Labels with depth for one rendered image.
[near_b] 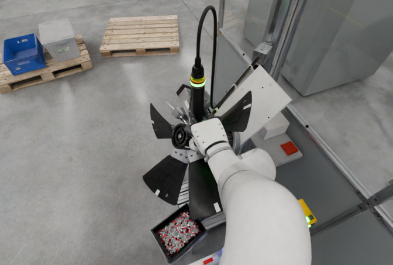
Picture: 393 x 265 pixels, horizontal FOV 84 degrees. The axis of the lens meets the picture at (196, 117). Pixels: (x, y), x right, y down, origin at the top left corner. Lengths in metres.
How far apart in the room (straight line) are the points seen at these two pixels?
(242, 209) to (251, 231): 0.03
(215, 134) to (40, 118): 2.76
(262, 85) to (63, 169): 2.13
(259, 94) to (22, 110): 2.97
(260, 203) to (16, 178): 2.71
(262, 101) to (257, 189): 0.85
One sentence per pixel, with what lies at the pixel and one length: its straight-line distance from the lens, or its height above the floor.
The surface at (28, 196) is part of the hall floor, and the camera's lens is 2.67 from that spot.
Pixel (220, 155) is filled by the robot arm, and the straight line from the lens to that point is 0.62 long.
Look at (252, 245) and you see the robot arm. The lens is 0.24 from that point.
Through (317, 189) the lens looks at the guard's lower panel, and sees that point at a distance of 1.61.
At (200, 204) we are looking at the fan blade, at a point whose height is 1.17.
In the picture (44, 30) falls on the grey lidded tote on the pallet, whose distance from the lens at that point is 3.88.
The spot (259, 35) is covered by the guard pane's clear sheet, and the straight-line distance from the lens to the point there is 1.65.
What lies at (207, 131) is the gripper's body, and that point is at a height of 1.49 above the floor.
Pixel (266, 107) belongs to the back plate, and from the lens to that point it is 1.07.
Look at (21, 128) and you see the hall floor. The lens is 3.24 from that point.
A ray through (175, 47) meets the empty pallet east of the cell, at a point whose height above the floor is 0.13.
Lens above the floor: 2.04
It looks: 51 degrees down
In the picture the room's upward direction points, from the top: straight up
